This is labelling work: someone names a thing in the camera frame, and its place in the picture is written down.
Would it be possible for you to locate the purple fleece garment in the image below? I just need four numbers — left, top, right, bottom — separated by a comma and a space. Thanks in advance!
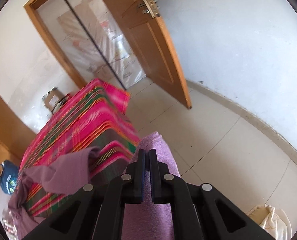
8, 132, 179, 239

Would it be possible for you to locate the cream cloth on floor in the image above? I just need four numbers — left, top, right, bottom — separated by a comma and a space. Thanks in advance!
247, 204, 293, 240

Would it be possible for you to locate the pink plaid tablecloth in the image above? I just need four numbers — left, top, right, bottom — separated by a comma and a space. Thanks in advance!
19, 79, 140, 218

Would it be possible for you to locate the blue printed tote bag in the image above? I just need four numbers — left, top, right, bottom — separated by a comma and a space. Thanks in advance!
0, 160, 19, 195

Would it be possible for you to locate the wooden wardrobe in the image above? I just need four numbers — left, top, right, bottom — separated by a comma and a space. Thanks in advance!
0, 96, 36, 166

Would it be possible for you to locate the brown cardboard box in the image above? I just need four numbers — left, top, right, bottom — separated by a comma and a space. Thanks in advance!
42, 87, 64, 112

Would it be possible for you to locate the transparent printed door curtain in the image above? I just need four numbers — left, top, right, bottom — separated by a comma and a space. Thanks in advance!
37, 0, 146, 89

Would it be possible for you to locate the wooden room door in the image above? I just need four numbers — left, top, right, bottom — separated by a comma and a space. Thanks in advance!
103, 0, 192, 108

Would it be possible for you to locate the metal door handle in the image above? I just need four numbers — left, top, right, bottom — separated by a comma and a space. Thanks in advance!
138, 0, 160, 18

